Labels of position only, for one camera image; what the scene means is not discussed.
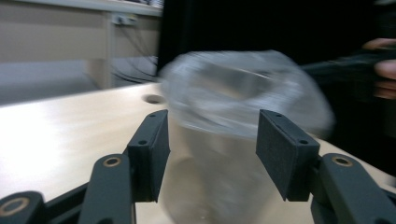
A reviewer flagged transparent brown plastic cup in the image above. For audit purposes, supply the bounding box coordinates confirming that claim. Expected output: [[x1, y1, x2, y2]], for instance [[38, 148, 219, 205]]
[[160, 119, 314, 224]]

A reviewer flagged grey translucent plastic bag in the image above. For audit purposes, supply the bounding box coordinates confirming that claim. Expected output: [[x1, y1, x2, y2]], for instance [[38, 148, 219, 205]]
[[158, 49, 337, 142]]

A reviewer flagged light wooden desk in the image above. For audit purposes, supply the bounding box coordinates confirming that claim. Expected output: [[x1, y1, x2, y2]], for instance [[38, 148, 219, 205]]
[[0, 0, 163, 91]]

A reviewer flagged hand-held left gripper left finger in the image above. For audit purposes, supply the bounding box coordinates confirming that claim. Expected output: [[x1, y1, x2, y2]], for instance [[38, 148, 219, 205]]
[[126, 108, 171, 203]]

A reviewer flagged black power cables bundle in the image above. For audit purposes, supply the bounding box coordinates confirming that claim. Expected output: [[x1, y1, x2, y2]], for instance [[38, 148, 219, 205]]
[[111, 26, 160, 85]]

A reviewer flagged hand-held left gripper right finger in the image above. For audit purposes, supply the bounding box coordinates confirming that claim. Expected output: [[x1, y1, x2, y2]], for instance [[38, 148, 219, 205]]
[[255, 108, 321, 203]]

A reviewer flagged white power strip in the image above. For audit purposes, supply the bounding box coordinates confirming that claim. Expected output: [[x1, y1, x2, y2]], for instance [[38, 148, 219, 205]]
[[111, 13, 138, 26]]

